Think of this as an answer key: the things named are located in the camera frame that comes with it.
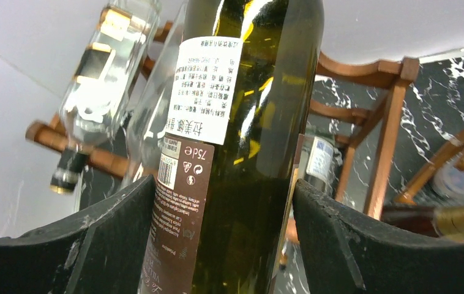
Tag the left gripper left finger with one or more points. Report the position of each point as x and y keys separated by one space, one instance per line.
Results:
x=99 y=249

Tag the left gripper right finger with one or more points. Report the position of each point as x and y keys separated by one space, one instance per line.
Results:
x=345 y=251

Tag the green wine bottle brown label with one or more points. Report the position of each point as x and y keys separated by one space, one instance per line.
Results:
x=239 y=103

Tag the dark red wine bottle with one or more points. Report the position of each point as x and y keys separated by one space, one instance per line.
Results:
x=437 y=222

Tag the clear bottle white label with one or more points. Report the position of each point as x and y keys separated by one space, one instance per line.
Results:
x=319 y=158

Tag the brown wooden wine rack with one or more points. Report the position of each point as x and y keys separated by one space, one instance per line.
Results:
x=394 y=76

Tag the clear bottle gold label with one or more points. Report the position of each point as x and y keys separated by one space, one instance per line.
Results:
x=94 y=102

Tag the blue lidded jar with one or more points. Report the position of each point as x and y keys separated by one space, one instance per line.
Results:
x=448 y=180

